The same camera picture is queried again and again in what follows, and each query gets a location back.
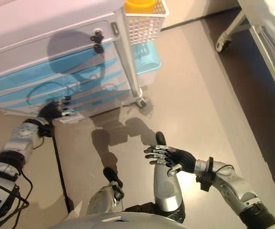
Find silver metal cart latch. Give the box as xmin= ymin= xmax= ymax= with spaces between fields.
xmin=110 ymin=21 xmax=119 ymax=37

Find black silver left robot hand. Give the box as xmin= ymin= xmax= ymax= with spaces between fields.
xmin=39 ymin=97 xmax=78 ymax=124

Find white hospital bed frame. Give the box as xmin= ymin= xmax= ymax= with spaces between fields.
xmin=214 ymin=7 xmax=275 ymax=134

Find grey cart caster wheel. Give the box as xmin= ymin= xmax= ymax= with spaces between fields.
xmin=135 ymin=94 xmax=148 ymax=110

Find silver right robot leg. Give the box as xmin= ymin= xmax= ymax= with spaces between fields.
xmin=153 ymin=132 xmax=185 ymax=224

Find grey robot torso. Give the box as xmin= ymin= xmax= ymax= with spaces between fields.
xmin=49 ymin=209 xmax=178 ymax=229

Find white medical cart blue drawers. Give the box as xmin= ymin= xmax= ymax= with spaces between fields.
xmin=0 ymin=0 xmax=144 ymax=120

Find white bed sheet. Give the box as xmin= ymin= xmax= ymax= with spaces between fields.
xmin=237 ymin=0 xmax=275 ymax=65

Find yellow plastic container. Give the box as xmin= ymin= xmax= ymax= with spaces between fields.
xmin=124 ymin=0 xmax=158 ymax=14

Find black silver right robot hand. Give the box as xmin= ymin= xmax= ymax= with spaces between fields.
xmin=143 ymin=144 xmax=197 ymax=177

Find silver left robot leg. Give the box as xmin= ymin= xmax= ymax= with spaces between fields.
xmin=87 ymin=167 xmax=125 ymax=216

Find black cart key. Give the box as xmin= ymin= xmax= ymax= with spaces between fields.
xmin=90 ymin=28 xmax=105 ymax=44
xmin=93 ymin=44 xmax=105 ymax=55

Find light blue plastic bin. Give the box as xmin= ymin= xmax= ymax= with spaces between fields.
xmin=131 ymin=42 xmax=162 ymax=73

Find silver robot leg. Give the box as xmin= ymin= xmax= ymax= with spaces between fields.
xmin=153 ymin=132 xmax=185 ymax=224
xmin=87 ymin=167 xmax=125 ymax=216

